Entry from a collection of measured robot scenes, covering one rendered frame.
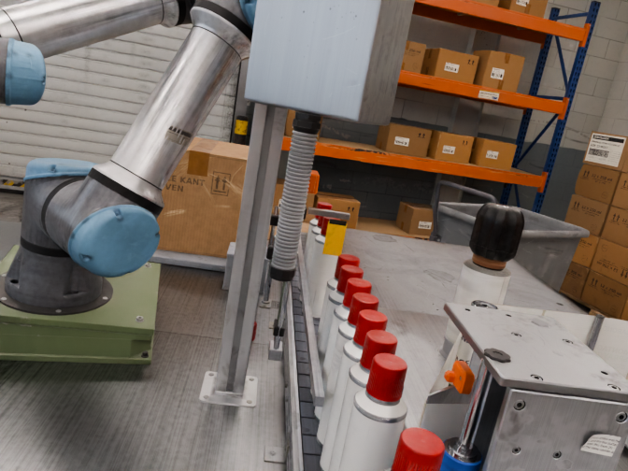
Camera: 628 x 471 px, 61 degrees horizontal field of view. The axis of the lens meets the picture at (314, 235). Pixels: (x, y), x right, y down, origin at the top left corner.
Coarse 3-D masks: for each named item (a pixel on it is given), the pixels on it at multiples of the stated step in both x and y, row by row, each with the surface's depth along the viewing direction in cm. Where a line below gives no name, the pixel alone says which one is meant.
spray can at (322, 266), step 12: (324, 228) 102; (324, 240) 102; (312, 252) 105; (312, 264) 104; (324, 264) 103; (312, 276) 104; (324, 276) 104; (312, 288) 105; (324, 288) 104; (312, 300) 105; (312, 312) 106
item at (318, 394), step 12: (300, 240) 129; (300, 252) 120; (300, 264) 112; (300, 276) 105; (300, 288) 102; (312, 324) 84; (312, 336) 80; (312, 348) 76; (312, 360) 73; (312, 372) 70; (312, 384) 68; (312, 396) 66
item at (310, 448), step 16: (304, 240) 161; (304, 336) 98; (304, 352) 92; (304, 368) 87; (304, 384) 82; (304, 400) 78; (304, 416) 74; (304, 432) 71; (304, 448) 67; (320, 448) 68; (304, 464) 65
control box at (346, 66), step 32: (288, 0) 63; (320, 0) 61; (352, 0) 59; (384, 0) 58; (256, 32) 66; (288, 32) 64; (320, 32) 62; (352, 32) 60; (384, 32) 60; (256, 64) 67; (288, 64) 64; (320, 64) 62; (352, 64) 60; (384, 64) 62; (256, 96) 67; (288, 96) 65; (320, 96) 63; (352, 96) 61; (384, 96) 65
